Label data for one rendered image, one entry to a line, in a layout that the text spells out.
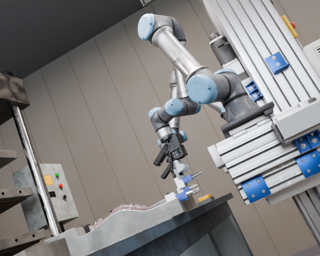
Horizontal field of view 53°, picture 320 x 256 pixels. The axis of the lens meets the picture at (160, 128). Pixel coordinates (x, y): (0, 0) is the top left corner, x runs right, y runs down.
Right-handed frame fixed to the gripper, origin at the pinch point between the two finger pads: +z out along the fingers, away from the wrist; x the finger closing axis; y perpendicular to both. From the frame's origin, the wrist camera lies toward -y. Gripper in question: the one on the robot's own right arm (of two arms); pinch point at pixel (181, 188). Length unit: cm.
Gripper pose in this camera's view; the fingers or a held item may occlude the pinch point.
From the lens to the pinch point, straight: 207.5
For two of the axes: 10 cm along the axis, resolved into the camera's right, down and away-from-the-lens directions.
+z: 4.0, 8.8, -2.7
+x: 3.1, 1.5, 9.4
